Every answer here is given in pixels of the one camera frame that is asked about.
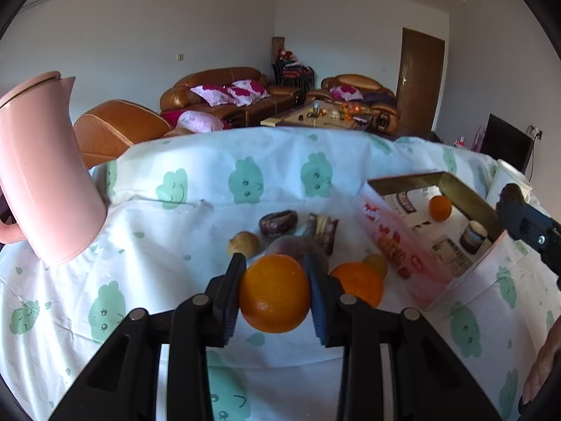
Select printed paper lining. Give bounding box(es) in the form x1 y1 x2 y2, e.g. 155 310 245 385
381 186 500 277

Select dark round fruit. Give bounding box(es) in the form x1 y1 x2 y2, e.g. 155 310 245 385
460 220 488 254

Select brown leather sofa with armrest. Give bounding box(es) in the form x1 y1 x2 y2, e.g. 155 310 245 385
74 100 196 169

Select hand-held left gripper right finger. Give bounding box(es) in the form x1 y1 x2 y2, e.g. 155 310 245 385
302 252 502 421

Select brown leather armchair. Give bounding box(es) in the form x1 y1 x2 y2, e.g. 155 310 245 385
321 74 399 134

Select yellow-brown pear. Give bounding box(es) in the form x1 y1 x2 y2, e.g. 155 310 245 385
228 232 261 259
363 253 388 279

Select white green-cloud tablecloth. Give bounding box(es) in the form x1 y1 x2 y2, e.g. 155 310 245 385
0 126 561 421

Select pile of small oranges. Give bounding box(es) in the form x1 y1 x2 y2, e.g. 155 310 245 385
339 102 371 119

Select pink floral pillow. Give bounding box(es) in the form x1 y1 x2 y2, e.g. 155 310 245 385
330 85 364 101
225 80 269 107
190 84 235 107

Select white paper cup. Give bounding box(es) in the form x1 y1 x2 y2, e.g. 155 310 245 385
486 159 533 205

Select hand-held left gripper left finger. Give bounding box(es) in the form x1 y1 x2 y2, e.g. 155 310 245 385
48 253 248 421

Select wooden coffee table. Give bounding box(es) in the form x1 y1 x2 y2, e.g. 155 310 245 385
261 101 375 131

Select brown wooden door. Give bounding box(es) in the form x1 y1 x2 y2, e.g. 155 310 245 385
397 27 445 139

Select long brown leather sofa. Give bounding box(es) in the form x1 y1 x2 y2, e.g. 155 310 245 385
160 67 303 128

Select large orange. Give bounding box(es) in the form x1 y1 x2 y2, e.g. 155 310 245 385
239 254 312 333
330 262 385 308

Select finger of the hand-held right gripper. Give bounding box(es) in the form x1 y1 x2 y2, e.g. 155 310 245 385
496 199 561 291

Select small dark brown fruit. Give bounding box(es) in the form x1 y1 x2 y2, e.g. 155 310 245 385
500 183 523 205

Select dark purple-brown fruit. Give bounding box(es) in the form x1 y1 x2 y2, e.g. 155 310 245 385
258 209 299 238

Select pale pink pillow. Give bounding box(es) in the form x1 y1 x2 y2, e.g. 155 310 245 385
177 111 222 133

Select person's right hand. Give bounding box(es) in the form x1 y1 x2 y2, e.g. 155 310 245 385
519 316 561 415

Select black television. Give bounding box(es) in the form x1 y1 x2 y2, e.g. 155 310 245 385
481 114 533 174

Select stacked dark chairs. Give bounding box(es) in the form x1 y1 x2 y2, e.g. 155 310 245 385
272 59 315 93

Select pink electric kettle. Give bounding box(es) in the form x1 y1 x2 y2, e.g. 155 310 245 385
0 71 108 266

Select brown snack cake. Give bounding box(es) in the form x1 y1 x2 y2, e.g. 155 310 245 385
307 213 340 255

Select small orange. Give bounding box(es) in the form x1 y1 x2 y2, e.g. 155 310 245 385
428 195 453 222

